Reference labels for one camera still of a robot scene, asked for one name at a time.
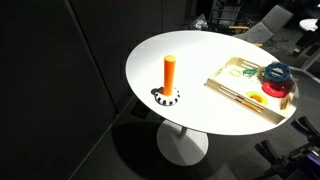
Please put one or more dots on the black purple spring clamp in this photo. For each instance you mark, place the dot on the black purple spring clamp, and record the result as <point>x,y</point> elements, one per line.
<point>305,128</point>
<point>270,151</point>

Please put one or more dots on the small white round table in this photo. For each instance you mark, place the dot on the small white round table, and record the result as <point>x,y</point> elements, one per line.
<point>308,24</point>

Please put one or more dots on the dark metal rack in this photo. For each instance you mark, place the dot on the dark metal rack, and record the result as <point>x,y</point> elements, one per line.
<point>226,11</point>

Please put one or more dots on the orange stacking peg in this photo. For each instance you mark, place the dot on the orange stacking peg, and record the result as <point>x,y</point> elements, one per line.
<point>169,75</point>

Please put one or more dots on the wooden tray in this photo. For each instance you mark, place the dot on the wooden tray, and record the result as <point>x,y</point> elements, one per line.
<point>266,115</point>

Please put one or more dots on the grey chair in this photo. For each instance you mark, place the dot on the grey chair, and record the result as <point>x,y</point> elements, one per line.
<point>266,28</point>

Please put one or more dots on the crumpled grey bag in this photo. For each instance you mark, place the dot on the crumpled grey bag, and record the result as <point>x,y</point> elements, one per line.
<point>200,23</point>

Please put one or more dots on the white table pedestal base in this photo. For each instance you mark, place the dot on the white table pedestal base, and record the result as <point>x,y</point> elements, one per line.
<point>181,146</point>

